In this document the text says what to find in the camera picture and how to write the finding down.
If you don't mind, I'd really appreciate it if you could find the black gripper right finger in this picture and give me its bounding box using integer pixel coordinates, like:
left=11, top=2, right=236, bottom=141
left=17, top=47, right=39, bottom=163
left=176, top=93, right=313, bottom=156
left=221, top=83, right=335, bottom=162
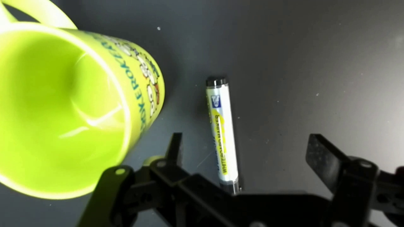
left=304, top=133, right=404, bottom=227

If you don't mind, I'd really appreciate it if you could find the lime green cartoon mug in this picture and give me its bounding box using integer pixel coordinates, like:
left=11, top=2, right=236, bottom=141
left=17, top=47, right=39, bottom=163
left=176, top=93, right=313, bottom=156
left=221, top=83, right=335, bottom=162
left=0, top=0, right=166, bottom=202

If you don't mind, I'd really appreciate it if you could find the white marker with black cap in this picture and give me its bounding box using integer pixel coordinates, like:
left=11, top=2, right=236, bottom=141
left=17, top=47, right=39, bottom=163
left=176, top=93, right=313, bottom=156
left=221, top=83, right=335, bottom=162
left=204, top=76, right=241, bottom=195

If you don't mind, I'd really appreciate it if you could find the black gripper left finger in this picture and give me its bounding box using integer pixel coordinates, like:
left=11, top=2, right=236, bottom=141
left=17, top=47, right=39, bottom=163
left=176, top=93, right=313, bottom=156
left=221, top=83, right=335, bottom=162
left=77, top=132, right=199, bottom=227

